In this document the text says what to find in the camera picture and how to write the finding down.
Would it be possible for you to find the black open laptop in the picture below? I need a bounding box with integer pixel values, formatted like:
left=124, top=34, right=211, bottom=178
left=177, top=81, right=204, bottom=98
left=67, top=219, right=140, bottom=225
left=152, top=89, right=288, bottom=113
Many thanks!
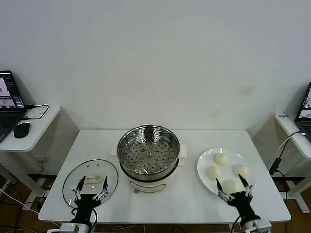
left=0, top=70, right=28, bottom=144
left=294, top=82, right=311, bottom=141

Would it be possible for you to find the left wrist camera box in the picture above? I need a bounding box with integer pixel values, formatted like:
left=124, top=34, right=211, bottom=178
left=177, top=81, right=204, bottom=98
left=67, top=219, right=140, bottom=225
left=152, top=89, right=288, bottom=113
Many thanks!
left=59, top=223, right=80, bottom=233

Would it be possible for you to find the perforated steel steamer basket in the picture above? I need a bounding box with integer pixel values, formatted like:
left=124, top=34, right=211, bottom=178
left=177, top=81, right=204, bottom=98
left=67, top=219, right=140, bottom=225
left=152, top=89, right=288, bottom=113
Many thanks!
left=117, top=124, right=181, bottom=181

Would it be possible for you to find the white steamed baozi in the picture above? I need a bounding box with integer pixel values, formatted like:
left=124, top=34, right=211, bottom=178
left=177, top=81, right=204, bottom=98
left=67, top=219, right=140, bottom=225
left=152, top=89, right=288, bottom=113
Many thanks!
left=213, top=153, right=229, bottom=167
left=205, top=166, right=221, bottom=179
left=223, top=179, right=243, bottom=195
left=233, top=164, right=250, bottom=177

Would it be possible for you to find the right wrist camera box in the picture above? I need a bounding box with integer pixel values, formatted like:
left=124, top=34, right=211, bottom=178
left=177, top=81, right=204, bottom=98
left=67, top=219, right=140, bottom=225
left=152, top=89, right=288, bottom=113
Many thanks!
left=252, top=218, right=272, bottom=231

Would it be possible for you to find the black cable with adapter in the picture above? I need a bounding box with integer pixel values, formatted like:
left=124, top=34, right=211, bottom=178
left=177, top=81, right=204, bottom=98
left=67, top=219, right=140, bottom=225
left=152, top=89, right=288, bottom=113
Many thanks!
left=269, top=135, right=292, bottom=185

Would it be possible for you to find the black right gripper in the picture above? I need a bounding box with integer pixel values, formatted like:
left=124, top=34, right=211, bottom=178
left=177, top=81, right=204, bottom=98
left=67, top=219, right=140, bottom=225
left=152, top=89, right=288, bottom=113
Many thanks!
left=215, top=173, right=261, bottom=220

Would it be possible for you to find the round white plate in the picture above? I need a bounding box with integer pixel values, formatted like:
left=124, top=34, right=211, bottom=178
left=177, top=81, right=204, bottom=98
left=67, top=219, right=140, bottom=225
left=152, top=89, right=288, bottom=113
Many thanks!
left=196, top=148, right=257, bottom=200

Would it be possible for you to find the round glass pot lid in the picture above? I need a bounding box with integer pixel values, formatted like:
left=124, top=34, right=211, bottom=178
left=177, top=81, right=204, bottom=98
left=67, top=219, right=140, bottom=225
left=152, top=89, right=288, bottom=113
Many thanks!
left=62, top=159, right=119, bottom=211

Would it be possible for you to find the black laptop power cable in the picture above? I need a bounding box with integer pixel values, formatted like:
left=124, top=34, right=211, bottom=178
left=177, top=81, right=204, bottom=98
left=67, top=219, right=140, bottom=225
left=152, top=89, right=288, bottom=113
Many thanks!
left=20, top=104, right=49, bottom=121

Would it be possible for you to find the white side table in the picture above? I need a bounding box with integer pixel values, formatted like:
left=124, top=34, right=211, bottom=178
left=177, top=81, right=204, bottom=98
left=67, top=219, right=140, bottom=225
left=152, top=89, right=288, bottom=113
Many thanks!
left=0, top=104, right=61, bottom=197
left=274, top=113, right=311, bottom=214

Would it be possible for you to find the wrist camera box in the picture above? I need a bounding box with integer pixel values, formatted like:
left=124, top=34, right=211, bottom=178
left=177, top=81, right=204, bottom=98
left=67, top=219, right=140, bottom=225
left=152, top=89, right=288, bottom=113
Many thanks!
left=59, top=223, right=80, bottom=233
left=252, top=218, right=272, bottom=231

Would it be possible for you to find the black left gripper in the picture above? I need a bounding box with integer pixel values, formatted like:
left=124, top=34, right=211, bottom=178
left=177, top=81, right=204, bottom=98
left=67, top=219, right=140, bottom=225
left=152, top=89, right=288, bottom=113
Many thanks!
left=70, top=175, right=109, bottom=223

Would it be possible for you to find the cream electric cooker base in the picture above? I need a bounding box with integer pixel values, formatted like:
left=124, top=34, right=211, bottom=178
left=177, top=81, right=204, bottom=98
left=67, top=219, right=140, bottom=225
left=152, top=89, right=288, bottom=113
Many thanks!
left=110, top=143, right=189, bottom=195

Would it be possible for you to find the black computer mouse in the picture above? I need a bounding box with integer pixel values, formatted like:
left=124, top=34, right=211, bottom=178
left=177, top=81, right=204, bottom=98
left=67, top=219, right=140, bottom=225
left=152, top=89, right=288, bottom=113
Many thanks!
left=13, top=122, right=31, bottom=139

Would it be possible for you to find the white plug cable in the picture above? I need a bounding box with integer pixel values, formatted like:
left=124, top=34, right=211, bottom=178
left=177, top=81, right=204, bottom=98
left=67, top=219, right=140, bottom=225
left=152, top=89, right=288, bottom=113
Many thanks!
left=278, top=131, right=307, bottom=152

